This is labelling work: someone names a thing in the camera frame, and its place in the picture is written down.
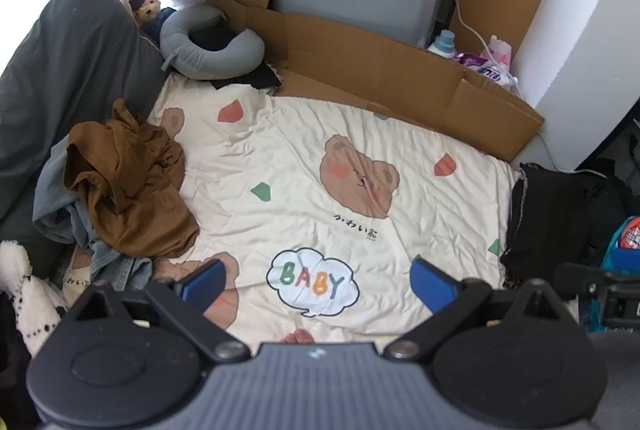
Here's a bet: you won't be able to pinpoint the cream bear printed blanket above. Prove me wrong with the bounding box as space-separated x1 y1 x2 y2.
62 72 518 356

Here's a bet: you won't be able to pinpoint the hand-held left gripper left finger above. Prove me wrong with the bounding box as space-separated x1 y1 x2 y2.
65 258 251 363

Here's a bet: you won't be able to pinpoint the black knit garment patterned lining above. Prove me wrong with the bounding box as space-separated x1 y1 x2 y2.
500 162 601 291

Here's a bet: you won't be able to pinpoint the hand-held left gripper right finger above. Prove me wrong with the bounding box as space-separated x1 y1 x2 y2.
384 257 581 359

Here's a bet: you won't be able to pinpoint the teal bag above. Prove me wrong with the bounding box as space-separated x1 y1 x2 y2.
590 215 640 333

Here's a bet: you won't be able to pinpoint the low brown cardboard sheet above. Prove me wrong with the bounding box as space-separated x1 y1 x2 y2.
207 0 546 163

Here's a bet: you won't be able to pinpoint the purple packet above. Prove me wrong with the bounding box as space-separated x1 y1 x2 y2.
452 51 518 91

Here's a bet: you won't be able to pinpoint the white plush toy black spots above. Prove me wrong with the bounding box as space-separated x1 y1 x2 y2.
0 240 68 356

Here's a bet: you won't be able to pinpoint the pink packet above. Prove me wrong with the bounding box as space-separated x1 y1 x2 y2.
487 35 513 71

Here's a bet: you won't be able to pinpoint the grey neck pillow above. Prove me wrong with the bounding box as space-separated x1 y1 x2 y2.
157 5 266 81

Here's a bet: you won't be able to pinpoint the black bag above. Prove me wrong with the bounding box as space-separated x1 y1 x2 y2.
585 157 636 271

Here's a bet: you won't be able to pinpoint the brown teddy bear toy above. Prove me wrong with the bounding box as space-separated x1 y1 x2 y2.
129 0 176 36

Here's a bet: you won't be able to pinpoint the blue denim garment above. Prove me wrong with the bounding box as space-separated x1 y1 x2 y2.
32 142 153 296

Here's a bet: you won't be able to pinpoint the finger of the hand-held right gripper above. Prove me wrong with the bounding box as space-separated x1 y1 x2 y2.
555 262 608 306

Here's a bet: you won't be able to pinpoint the black flat cloth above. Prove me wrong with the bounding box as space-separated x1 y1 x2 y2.
192 27 283 93

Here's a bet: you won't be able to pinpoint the brown garment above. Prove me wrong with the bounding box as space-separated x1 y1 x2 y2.
62 99 200 258

